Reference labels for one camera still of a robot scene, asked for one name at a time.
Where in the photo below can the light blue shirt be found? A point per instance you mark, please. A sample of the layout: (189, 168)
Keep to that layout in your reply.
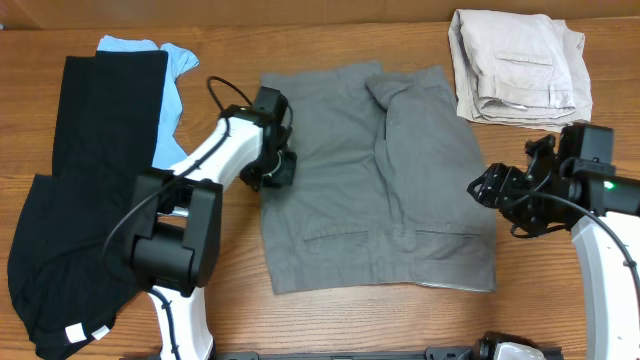
(180, 60)

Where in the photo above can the folded beige pants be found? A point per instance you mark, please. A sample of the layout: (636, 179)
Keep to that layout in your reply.
(519, 70)

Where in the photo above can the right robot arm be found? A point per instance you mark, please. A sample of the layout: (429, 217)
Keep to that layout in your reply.
(606, 238)

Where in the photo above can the black garment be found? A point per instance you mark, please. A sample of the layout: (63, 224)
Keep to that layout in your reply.
(65, 276)

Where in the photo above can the grey shorts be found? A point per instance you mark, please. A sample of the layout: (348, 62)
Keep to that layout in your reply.
(380, 188)

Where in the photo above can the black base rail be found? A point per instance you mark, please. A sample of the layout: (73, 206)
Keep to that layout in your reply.
(431, 353)

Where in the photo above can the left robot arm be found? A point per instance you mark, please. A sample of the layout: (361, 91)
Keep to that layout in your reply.
(172, 232)

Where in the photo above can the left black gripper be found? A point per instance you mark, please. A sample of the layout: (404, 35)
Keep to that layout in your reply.
(283, 174)

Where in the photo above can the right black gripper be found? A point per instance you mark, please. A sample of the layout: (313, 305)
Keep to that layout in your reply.
(497, 182)

